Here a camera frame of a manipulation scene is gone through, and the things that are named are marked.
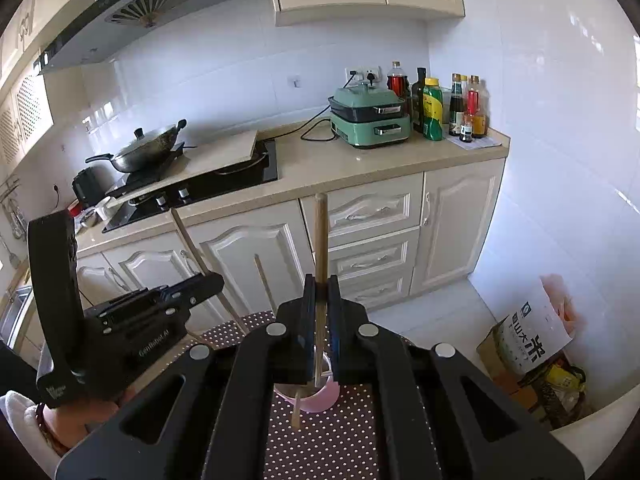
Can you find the cream cabinet drawer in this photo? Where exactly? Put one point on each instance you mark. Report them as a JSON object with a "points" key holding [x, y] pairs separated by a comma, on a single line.
{"points": [[365, 210], [380, 290], [375, 257]]}

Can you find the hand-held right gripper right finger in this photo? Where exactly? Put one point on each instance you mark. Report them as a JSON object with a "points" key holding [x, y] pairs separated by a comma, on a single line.
{"points": [[334, 340]]}

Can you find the dark soy sauce bottle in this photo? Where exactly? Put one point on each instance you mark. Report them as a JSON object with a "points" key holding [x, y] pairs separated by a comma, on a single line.
{"points": [[456, 102]]}

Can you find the red drink bottle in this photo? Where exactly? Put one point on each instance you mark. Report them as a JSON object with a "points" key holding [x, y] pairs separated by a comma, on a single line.
{"points": [[396, 82]]}

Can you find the small steel bowl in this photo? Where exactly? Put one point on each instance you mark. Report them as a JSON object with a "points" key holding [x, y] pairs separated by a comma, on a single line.
{"points": [[88, 217]]}

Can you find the polka-dot round table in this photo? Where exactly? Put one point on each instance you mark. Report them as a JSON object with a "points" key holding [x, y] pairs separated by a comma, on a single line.
{"points": [[325, 447]]}

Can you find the black induction cooker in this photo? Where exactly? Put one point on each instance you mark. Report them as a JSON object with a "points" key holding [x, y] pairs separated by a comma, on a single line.
{"points": [[150, 175]]}

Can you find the hanging kitchen utensils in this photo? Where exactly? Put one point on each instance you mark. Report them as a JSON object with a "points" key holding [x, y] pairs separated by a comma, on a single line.
{"points": [[12, 220]]}

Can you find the white wall socket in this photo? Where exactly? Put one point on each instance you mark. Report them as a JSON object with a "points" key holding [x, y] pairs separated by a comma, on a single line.
{"points": [[365, 73]]}

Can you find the small dark bottle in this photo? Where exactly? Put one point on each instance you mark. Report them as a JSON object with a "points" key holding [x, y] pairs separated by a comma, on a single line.
{"points": [[466, 130]]}

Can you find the pink plastic bag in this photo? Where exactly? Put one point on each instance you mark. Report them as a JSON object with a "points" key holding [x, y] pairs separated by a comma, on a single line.
{"points": [[565, 300]]}

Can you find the person's left hand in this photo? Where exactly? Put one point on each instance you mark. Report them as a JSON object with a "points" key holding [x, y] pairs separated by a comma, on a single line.
{"points": [[85, 417]]}

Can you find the yellow packet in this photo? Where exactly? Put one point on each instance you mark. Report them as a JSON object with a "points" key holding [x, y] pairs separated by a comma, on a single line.
{"points": [[562, 377]]}

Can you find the white paper sheet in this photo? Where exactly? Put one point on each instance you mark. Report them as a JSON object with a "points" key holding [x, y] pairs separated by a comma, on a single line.
{"points": [[482, 142]]}

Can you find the pink cup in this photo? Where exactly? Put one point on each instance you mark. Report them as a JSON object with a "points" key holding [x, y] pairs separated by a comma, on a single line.
{"points": [[320, 402]]}

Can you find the green bottle yellow label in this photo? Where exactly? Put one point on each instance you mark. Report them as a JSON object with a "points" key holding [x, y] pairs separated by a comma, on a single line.
{"points": [[433, 112]]}

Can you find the steel sink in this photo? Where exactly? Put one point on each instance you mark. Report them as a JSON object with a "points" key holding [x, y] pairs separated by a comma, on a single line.
{"points": [[15, 310]]}

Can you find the steel range hood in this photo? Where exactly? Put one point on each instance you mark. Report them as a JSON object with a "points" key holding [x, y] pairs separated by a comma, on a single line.
{"points": [[150, 15]]}

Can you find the cream base cabinet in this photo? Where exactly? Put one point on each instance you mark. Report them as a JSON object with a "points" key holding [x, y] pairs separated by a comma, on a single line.
{"points": [[450, 220]]}

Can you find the thin wooden chopstick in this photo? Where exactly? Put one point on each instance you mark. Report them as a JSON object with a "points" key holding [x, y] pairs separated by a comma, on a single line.
{"points": [[297, 410], [321, 235], [187, 240]]}

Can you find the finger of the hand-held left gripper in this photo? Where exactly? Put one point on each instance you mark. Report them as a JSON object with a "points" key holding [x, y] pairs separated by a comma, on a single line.
{"points": [[200, 287]]}

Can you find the beige stone slab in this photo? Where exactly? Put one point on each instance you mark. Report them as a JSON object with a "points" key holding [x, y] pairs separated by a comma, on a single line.
{"points": [[220, 157]]}

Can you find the black glass gas stove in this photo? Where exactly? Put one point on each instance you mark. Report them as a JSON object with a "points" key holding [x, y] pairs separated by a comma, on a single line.
{"points": [[230, 182]]}

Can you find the red container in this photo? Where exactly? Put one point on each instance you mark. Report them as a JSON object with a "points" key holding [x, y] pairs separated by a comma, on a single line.
{"points": [[74, 207]]}

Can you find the red sauce bottle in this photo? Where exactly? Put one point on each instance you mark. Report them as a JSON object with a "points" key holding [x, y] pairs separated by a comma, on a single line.
{"points": [[477, 107]]}

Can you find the black electric kettle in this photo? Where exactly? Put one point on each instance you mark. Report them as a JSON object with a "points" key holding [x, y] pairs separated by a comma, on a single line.
{"points": [[90, 185]]}

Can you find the green electric grill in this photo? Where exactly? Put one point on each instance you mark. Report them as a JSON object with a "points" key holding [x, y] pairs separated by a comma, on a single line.
{"points": [[370, 120]]}

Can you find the glass wok lid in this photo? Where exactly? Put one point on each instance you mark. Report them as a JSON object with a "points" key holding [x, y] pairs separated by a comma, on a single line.
{"points": [[142, 141]]}

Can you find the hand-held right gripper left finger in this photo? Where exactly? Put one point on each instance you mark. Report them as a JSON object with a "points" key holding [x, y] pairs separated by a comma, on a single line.
{"points": [[306, 345]]}

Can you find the steel wok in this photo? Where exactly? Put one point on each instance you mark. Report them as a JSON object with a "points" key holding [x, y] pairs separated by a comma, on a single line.
{"points": [[145, 152]]}

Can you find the dark green oil bottle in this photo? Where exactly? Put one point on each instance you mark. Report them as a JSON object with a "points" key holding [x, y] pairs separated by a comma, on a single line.
{"points": [[419, 100]]}

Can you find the cream upper wall cabinets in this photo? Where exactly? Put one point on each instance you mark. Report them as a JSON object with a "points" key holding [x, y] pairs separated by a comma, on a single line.
{"points": [[30, 15]]}

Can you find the white cup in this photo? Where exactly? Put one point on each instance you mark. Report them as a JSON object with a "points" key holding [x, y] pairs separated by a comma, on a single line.
{"points": [[103, 208]]}

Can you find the person's left forearm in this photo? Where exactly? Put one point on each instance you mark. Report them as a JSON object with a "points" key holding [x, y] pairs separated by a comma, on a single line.
{"points": [[20, 425]]}

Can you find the white printed sack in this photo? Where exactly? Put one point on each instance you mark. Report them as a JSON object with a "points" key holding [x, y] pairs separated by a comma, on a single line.
{"points": [[535, 330]]}

